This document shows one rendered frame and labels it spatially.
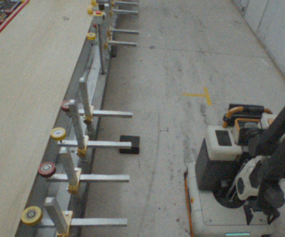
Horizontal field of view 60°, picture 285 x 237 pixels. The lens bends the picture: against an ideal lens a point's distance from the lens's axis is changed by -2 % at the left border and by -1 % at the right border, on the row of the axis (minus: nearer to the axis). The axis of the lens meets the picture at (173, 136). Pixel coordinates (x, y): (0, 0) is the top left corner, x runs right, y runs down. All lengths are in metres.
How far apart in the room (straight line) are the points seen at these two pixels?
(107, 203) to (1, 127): 1.05
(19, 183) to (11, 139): 0.31
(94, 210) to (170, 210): 0.64
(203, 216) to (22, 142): 1.29
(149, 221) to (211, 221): 0.54
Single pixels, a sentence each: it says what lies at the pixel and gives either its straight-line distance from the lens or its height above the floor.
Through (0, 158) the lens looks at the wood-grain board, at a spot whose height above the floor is 0.90.
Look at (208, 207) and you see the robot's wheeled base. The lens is 2.00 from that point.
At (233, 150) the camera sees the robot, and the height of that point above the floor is 0.80.
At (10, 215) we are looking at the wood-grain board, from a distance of 1.33.
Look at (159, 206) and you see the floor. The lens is 2.25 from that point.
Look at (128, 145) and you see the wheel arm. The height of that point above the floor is 0.82.
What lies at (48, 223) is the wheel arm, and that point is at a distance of 1.34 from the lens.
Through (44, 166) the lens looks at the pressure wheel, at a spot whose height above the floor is 0.90.
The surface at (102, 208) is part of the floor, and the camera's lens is 2.25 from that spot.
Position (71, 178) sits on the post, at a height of 0.90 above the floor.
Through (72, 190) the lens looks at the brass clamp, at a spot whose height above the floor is 0.83.
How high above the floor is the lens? 1.99
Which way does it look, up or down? 46 degrees down
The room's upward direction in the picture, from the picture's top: 11 degrees clockwise
